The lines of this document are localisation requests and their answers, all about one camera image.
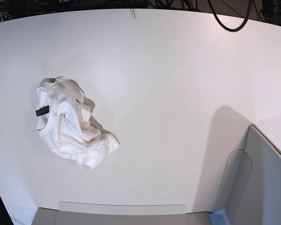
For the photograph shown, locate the white t-shirt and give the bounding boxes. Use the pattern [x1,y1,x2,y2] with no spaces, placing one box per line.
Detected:
[36,77,120,169]

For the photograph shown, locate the black hanging cable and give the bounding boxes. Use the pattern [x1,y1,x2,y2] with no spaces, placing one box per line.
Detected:
[206,0,254,33]

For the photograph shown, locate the grey cardboard box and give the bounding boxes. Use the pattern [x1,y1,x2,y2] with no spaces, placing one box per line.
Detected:
[33,125,281,225]

